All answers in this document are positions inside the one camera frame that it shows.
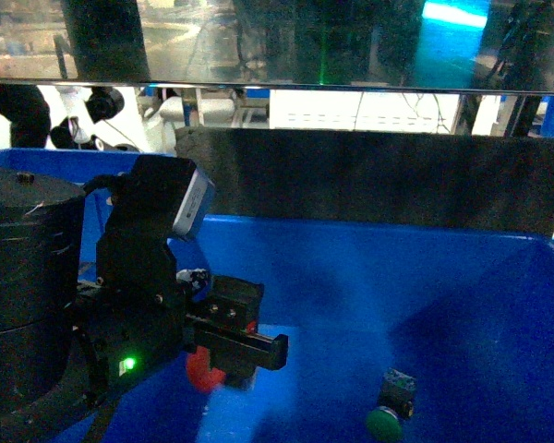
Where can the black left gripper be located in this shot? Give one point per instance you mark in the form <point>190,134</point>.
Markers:
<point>125,330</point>

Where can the green push button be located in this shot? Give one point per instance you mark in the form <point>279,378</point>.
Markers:
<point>395,404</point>

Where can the red emergency stop button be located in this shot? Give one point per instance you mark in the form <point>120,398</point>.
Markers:
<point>202,376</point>

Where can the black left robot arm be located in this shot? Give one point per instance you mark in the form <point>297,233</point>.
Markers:
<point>43,372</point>

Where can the blue bin upper left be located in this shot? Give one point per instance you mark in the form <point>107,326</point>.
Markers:
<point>41,223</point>

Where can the large blue target bin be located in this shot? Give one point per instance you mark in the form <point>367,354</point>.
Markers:
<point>469,315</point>

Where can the black foam backing panel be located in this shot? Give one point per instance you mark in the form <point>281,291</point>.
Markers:
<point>443,181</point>

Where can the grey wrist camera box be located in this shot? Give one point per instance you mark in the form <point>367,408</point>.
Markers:
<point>194,206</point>

